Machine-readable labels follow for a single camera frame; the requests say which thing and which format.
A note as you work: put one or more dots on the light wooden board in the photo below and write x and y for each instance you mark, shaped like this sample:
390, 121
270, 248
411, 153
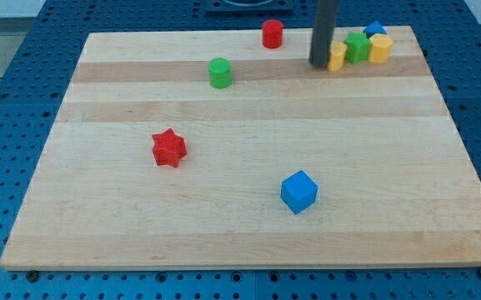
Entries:
396, 187

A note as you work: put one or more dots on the blue cube block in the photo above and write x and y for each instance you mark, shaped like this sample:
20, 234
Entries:
299, 191

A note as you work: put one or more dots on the red star block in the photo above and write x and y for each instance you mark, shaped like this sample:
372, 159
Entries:
168, 148

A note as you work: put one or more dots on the green cylinder block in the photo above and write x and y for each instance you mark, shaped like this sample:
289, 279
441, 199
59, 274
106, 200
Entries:
219, 71

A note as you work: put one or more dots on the red cylinder block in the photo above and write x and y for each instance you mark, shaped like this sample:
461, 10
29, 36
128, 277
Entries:
272, 34

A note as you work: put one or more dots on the yellow half-hidden block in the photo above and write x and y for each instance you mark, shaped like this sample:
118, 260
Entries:
337, 56

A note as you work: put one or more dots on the green star block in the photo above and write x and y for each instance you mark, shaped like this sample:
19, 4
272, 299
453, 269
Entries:
358, 47

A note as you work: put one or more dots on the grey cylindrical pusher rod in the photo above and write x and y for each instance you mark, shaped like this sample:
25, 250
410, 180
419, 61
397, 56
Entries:
325, 19

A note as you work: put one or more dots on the yellow hexagon block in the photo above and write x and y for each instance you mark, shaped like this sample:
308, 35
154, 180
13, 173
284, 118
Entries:
381, 46

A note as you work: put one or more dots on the blue triangle block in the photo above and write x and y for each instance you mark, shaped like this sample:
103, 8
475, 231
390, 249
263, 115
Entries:
374, 28

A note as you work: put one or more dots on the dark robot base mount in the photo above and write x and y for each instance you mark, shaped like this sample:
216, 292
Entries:
248, 6

